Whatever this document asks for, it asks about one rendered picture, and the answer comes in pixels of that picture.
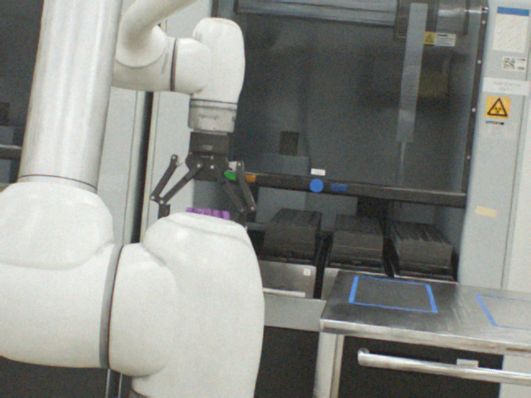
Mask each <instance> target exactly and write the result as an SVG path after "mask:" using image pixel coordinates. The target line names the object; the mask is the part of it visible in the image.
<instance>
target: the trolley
mask: <svg viewBox="0 0 531 398"><path fill-rule="evenodd" d="M345 336H351V337H364V338H371V339H378V340H385V341H392V342H404V343H411V344H418V345H425V346H432V347H444V348H450V349H457V350H471V351H477V352H490V353H497V354H504V355H511V356H517V357H530V358H531V293H529V292H521V291H515V290H507V289H494V288H487V287H480V286H473V285H465V284H452V283H444V282H438V281H430V280H424V279H410V278H403V277H396V276H388V275H381V274H368V273H360V272H353V271H347V270H339V271H338V273H337V276H336V279H335V281H334V284H333V287H332V289H331V291H330V294H329V297H328V300H327V302H326V304H325V306H324V311H323V312H322V315H321V317H320V320H319V348H318V356H317V363H316V370H315V379H314V393H313V398H338V397H339V382H340V374H341V366H342V360H343V345H344V337H345ZM357 354H358V363H359V364H360V365H364V366H376V367H383V368H390V369H397V370H403V371H415V372H422V373H429V374H435V375H442V376H453V377H460V378H467V379H474V380H481V381H492V382H499V383H506V384H512V385H519V386H531V374H528V373H521V372H514V371H502V370H495V369H489V368H482V367H475V366H462V365H456V364H449V363H442V362H430V361H423V360H417V359H411V358H404V357H385V356H378V355H371V354H369V352H368V350H367V349H366V348H360V349H358V352H357Z"/></svg>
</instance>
